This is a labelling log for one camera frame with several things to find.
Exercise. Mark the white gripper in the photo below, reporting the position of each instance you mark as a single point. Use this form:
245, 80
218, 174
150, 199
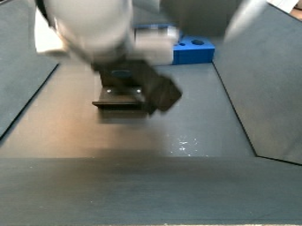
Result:
133, 44

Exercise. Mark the black curved fixture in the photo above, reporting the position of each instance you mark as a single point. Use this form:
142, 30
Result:
121, 92

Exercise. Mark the blue foam shape board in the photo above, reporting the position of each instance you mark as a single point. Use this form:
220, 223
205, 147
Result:
193, 48

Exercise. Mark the light blue oval cylinder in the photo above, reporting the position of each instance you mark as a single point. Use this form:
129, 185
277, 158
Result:
121, 73

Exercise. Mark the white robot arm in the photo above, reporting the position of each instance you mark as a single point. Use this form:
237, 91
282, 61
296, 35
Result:
101, 31

